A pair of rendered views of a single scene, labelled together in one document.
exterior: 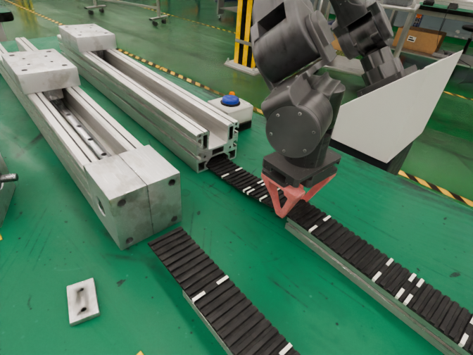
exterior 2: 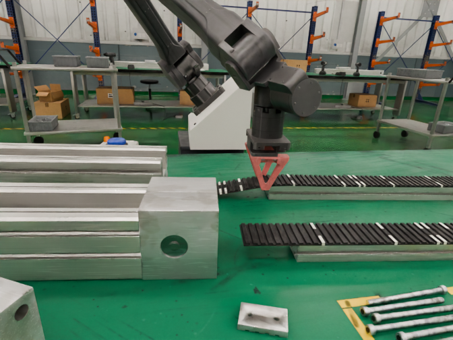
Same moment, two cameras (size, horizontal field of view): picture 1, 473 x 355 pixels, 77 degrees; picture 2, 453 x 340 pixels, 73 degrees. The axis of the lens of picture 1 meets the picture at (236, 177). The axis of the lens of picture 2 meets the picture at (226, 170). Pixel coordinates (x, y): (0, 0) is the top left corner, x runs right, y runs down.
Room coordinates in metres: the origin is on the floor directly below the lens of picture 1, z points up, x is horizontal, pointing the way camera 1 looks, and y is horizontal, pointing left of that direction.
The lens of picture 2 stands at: (0.07, 0.38, 1.04)
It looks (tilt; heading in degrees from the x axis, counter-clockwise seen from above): 21 degrees down; 309
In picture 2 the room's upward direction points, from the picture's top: 2 degrees clockwise
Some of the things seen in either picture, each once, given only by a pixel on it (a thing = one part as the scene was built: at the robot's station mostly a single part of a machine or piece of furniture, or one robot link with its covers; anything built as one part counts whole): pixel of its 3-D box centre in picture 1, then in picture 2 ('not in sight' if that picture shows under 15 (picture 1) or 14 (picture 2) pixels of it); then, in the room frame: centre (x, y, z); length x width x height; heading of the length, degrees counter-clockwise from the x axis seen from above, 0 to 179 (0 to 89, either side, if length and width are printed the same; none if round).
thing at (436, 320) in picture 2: not in sight; (412, 323); (0.07, 0.07, 0.78); 0.11 x 0.01 x 0.01; 52
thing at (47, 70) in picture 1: (42, 75); not in sight; (0.65, 0.46, 0.87); 0.16 x 0.11 x 0.07; 44
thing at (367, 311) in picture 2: not in sight; (403, 305); (0.08, 0.04, 0.78); 0.11 x 0.01 x 0.01; 53
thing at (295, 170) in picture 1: (306, 145); (267, 125); (0.36, -0.09, 0.92); 0.10 x 0.07 x 0.07; 134
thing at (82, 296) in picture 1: (82, 300); (263, 318); (0.19, 0.17, 0.78); 0.05 x 0.03 x 0.01; 31
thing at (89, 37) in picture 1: (88, 41); not in sight; (0.96, 0.49, 0.87); 0.16 x 0.11 x 0.07; 44
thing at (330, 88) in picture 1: (315, 104); (272, 91); (0.36, -0.09, 0.98); 0.07 x 0.06 x 0.07; 156
